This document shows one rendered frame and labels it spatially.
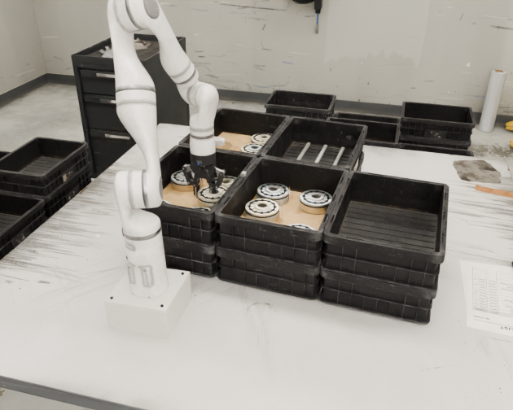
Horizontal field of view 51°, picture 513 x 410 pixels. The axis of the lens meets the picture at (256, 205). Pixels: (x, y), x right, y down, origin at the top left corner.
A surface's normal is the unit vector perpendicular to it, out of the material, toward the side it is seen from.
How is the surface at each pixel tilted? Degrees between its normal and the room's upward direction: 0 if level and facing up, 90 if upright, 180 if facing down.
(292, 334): 0
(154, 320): 90
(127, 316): 90
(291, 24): 90
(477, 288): 0
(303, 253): 89
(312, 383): 0
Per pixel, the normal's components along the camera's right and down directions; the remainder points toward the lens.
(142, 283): -0.36, 0.46
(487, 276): 0.01, -0.87
